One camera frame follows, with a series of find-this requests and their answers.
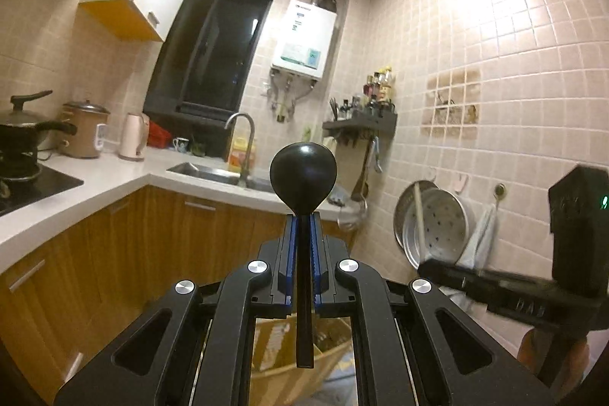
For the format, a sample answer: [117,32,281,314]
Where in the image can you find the chrome sink faucet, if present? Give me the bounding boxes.
[225,112,256,185]

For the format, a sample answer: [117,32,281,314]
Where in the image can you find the metal steamer tray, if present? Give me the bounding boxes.
[393,180,475,270]

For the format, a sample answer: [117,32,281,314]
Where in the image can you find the black wall spice shelf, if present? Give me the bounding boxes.
[322,109,397,146]

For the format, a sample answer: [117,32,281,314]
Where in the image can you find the grey hanging towel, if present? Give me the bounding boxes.
[456,205,497,269]

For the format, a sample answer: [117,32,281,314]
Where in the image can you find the black wok pan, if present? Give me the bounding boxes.
[0,90,77,154]

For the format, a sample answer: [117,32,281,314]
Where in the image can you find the white gas water heater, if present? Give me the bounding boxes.
[271,0,336,80]

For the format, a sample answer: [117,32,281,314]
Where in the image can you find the pink electric kettle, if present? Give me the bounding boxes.
[118,112,150,162]

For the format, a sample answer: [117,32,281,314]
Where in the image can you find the beige plastic utensil basket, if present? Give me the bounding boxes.
[249,314,352,405]

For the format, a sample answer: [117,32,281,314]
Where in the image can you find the black gas stove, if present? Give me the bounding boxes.
[0,153,84,217]

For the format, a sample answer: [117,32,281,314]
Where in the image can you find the dark kitchen window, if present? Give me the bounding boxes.
[143,0,274,121]

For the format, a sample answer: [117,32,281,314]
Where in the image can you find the wooden base cabinets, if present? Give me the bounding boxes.
[0,183,359,406]

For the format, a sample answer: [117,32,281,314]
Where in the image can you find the right hand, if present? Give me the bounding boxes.
[515,328,591,390]

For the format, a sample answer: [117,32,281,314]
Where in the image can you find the red container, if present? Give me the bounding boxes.
[147,121,172,150]

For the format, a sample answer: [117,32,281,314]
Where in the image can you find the yellow detergent bottle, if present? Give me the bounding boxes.
[227,136,256,173]

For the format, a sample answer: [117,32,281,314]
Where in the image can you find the black round ladle spoon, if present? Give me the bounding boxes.
[269,142,336,369]

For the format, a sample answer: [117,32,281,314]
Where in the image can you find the cream chopstick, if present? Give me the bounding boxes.
[414,182,427,266]

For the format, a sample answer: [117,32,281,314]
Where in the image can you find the brown rice cooker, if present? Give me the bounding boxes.
[59,100,110,159]

